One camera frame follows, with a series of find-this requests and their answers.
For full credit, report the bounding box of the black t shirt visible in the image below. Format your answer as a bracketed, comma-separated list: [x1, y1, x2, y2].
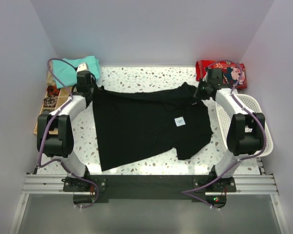
[92, 83, 212, 171]

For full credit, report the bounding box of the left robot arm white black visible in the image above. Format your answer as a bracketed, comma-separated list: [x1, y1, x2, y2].
[37, 70, 96, 191]

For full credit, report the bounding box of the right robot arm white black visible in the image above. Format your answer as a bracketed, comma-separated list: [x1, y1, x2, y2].
[195, 68, 266, 192]

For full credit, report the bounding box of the folded teal t shirt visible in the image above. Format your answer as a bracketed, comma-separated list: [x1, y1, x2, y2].
[52, 56, 100, 87]

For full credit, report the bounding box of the red cartoon print cloth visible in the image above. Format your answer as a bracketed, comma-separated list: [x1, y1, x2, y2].
[195, 60, 247, 89]

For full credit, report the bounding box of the folded beige t shirt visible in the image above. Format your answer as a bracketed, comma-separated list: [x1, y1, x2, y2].
[46, 61, 56, 87]

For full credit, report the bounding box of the red black rolled sock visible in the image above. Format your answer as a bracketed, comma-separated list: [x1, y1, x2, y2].
[47, 86, 60, 97]

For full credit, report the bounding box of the patterned rolled sock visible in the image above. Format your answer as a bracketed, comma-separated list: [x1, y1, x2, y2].
[43, 97, 58, 108]

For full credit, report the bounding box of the white perforated plastic basket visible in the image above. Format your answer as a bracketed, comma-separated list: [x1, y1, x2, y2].
[215, 94, 273, 157]

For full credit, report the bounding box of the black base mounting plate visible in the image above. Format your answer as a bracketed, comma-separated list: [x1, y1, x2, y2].
[62, 175, 237, 208]

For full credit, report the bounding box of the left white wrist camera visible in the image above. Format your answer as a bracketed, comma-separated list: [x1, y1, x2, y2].
[76, 62, 89, 73]

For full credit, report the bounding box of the aluminium rail frame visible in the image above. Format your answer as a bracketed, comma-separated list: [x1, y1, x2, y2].
[9, 174, 281, 234]

